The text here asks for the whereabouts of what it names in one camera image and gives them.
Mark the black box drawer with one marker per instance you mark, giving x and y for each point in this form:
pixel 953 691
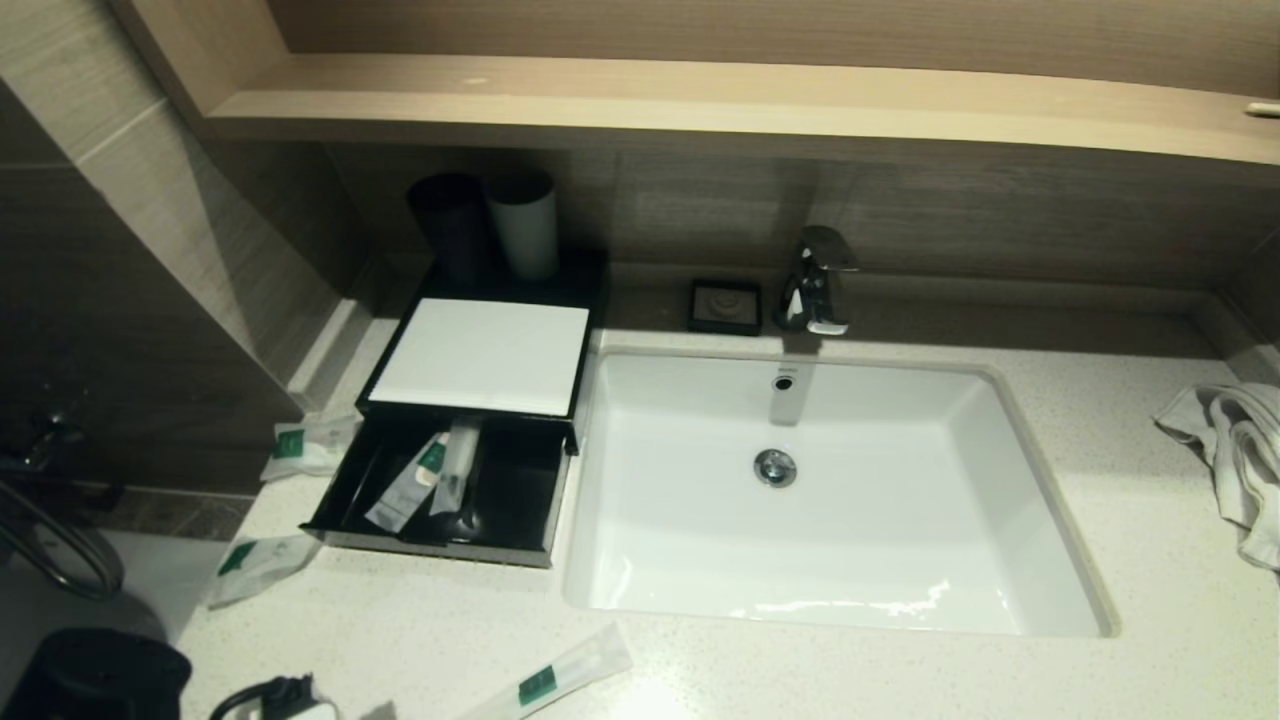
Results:
pixel 520 500

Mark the long toothbrush packet green label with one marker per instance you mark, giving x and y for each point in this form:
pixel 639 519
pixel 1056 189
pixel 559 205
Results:
pixel 460 465

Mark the black plastic cup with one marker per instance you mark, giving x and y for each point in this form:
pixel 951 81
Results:
pixel 455 230

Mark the clear toothbrush packet green label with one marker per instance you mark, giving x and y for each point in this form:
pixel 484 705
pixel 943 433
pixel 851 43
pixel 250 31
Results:
pixel 580 665

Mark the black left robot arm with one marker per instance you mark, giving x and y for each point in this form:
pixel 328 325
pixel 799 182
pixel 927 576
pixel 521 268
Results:
pixel 90 680

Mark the black box with white top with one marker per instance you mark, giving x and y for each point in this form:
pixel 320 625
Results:
pixel 480 355

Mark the black square soap dish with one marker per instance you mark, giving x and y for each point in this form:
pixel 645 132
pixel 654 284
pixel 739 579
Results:
pixel 725 305

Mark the black cup tray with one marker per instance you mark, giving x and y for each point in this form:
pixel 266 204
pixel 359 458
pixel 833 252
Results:
pixel 580 275

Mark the grey plastic cup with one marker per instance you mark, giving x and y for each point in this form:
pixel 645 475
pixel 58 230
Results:
pixel 525 235

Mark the chrome drain stopper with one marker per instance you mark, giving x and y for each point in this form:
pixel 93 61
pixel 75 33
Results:
pixel 775 468

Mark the chrome faucet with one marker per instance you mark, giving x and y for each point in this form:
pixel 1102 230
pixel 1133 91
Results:
pixel 815 285

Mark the light wooden shelf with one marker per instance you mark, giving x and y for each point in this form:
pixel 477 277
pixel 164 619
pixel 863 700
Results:
pixel 700 100

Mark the white ceramic sink basin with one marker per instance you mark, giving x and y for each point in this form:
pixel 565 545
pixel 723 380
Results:
pixel 900 500

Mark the metal valve fixture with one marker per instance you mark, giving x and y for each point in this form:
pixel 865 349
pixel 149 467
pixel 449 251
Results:
pixel 45 440

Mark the white towel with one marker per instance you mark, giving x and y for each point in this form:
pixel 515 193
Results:
pixel 1240 450

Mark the grey rounded fixture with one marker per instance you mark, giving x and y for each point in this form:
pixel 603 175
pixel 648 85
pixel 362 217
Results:
pixel 60 612

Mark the small pale object on shelf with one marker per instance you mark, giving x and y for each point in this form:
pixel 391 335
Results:
pixel 1262 108

